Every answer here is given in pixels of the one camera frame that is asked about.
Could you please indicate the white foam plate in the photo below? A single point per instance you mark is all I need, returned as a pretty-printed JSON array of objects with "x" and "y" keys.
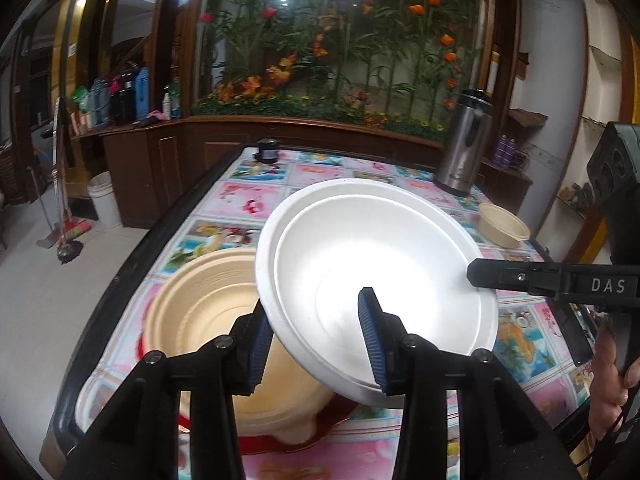
[{"x": 267, "y": 245}]

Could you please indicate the wooden cabinet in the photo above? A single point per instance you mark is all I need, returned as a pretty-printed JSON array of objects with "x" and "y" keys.
[{"x": 150, "y": 170}]

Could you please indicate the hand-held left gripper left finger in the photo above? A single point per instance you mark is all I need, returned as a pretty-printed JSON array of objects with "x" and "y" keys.
[{"x": 257, "y": 350}]

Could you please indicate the broom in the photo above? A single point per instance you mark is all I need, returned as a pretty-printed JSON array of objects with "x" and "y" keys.
[{"x": 70, "y": 240}]

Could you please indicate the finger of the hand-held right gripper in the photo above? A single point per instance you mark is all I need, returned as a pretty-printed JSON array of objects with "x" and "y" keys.
[{"x": 515, "y": 276}]

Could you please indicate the purple bottles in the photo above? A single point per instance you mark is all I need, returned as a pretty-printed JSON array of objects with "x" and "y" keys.
[{"x": 505, "y": 151}]

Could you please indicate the steel thermos flask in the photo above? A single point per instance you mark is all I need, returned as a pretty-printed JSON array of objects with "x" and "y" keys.
[{"x": 460, "y": 150}]

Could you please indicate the flower wall mural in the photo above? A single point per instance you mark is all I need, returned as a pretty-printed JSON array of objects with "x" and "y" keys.
[{"x": 340, "y": 35}]

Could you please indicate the red glass plate white label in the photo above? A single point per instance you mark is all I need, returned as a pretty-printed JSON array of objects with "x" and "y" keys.
[{"x": 255, "y": 444}]

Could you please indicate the person's right hand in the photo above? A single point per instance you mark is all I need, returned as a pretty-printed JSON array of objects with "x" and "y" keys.
[{"x": 607, "y": 390}]

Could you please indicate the large beige paper bowl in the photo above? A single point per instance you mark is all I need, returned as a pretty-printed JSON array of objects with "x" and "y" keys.
[{"x": 200, "y": 300}]

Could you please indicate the pink cloth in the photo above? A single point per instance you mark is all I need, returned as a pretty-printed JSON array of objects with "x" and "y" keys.
[{"x": 159, "y": 116}]

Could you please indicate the row of bottles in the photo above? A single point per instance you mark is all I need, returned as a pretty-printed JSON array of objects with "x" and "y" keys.
[{"x": 120, "y": 100}]

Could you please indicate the mop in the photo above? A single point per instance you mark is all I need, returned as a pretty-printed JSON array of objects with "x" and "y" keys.
[{"x": 46, "y": 240}]

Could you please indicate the small black jar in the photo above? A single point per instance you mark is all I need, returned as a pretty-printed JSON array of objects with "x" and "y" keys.
[{"x": 267, "y": 151}]

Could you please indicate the small beige paper bowl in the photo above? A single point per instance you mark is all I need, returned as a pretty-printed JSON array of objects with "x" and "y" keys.
[{"x": 500, "y": 232}]

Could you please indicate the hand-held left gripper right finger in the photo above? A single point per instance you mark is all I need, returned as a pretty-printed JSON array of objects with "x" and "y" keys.
[{"x": 371, "y": 335}]

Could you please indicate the white plastic bucket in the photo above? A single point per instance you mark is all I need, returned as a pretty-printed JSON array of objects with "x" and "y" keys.
[{"x": 106, "y": 202}]

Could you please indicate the white wall shelf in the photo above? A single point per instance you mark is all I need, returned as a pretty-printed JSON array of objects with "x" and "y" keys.
[{"x": 600, "y": 110}]

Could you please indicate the wooden corner shelf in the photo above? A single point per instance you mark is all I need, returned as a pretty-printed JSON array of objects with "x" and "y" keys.
[{"x": 522, "y": 120}]

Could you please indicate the printed tablecloth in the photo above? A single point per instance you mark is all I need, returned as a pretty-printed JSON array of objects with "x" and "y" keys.
[{"x": 250, "y": 200}]

